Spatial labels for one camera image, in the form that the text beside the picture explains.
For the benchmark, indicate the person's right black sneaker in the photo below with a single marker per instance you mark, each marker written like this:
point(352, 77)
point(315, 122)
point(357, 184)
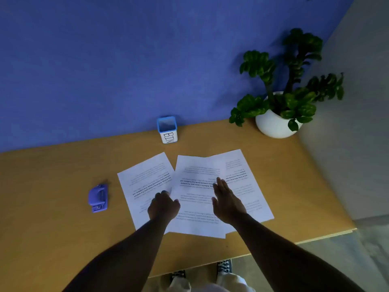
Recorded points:
point(224, 266)

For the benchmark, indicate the person's black sneaker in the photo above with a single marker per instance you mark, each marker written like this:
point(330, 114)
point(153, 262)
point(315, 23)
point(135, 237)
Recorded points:
point(178, 275)
point(224, 266)

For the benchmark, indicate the white printed paper sheet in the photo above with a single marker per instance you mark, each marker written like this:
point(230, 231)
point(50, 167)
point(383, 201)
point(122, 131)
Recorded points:
point(253, 193)
point(142, 179)
point(196, 182)

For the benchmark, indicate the green leafy plant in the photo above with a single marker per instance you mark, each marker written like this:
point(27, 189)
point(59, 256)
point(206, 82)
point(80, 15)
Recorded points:
point(292, 101)

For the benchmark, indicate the person's left black sneaker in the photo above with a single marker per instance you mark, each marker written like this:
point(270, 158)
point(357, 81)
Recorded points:
point(178, 275)

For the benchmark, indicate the person's left forearm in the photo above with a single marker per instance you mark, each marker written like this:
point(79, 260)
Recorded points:
point(127, 258)

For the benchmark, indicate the purple hole punch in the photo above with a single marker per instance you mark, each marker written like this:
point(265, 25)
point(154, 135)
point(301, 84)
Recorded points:
point(98, 197)

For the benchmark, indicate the person's right forearm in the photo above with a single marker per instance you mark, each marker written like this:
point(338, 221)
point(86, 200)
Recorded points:
point(282, 258)

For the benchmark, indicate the person's left hand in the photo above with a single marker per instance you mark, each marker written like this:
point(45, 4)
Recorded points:
point(164, 208)

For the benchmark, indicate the blue and white square bin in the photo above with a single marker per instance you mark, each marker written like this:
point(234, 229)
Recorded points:
point(168, 137)

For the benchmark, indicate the person's right hand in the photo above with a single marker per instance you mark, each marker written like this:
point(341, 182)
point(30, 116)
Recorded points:
point(228, 206)

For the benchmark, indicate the round white plant pot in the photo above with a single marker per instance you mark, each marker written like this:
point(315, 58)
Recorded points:
point(273, 125)

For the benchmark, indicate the cream trousers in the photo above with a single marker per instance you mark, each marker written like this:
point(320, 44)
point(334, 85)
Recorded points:
point(232, 285)

